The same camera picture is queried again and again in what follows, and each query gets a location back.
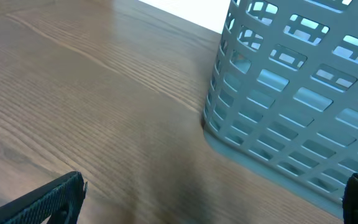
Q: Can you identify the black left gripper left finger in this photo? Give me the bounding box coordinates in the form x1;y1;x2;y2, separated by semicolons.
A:
0;171;88;224

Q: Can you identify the grey plastic lattice basket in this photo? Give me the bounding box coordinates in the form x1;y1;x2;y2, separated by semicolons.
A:
203;0;358;218

